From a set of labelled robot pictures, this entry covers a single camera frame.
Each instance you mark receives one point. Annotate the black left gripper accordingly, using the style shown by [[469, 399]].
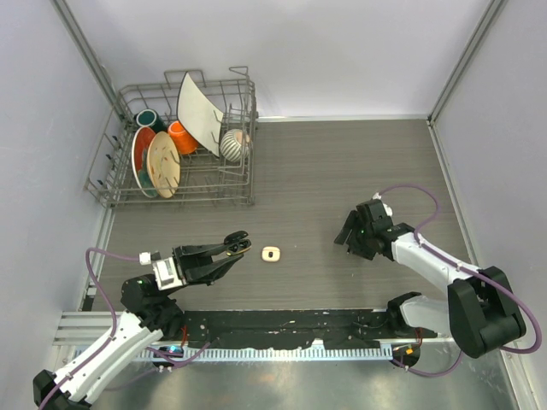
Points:
[[196, 263]]

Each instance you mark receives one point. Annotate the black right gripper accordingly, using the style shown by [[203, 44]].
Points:
[[359, 249]]

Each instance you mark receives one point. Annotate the black earbud charging case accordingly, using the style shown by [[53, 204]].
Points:
[[237, 243]]

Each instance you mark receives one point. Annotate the beige earbud charging case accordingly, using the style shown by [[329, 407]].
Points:
[[270, 254]]

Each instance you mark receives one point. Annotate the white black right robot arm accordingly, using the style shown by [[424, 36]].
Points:
[[477, 310]]

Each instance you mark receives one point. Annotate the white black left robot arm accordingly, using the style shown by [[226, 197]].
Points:
[[150, 315]]

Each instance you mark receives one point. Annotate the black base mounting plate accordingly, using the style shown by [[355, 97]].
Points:
[[290, 329]]

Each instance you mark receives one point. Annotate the beige speckled round plate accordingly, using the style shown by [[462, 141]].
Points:
[[163, 165]]

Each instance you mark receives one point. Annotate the orange mug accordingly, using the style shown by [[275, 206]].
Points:
[[184, 142]]

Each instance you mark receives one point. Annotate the striped black white cup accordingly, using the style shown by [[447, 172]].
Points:
[[235, 145]]

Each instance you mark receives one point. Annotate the red green round plate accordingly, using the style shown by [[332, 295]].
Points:
[[140, 144]]

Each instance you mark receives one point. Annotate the dark green mug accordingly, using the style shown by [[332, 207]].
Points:
[[150, 118]]

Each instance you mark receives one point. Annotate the white square plate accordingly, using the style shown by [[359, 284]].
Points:
[[199, 116]]

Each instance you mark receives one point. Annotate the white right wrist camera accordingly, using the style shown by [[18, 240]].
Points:
[[387, 208]]

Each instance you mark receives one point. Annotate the white slotted cable duct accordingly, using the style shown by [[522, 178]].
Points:
[[317, 352]]

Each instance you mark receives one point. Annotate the grey wire dish rack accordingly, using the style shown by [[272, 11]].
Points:
[[203, 177]]

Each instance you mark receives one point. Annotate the aluminium frame rail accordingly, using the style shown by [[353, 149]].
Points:
[[79, 328]]

